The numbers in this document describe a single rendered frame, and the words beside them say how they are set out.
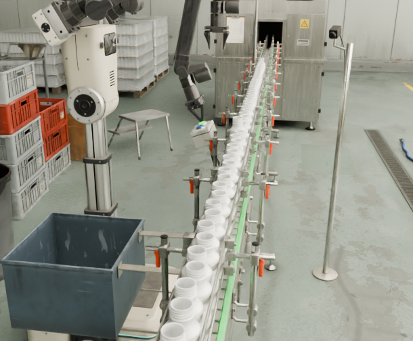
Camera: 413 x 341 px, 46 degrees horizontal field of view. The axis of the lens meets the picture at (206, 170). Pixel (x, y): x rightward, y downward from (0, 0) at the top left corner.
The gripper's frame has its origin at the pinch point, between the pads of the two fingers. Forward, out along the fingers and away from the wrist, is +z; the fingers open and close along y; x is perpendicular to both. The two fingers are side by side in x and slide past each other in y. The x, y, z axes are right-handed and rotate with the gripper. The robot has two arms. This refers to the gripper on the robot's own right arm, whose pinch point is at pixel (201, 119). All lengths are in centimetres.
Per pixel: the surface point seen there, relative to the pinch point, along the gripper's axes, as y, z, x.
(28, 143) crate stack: 143, 4, 170
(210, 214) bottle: -96, 4, -17
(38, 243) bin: -72, 8, 45
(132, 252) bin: -73, 18, 16
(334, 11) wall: 965, 36, -140
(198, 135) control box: -9.9, 4.1, 1.1
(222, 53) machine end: 414, 6, 45
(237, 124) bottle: -23.7, 1.3, -17.7
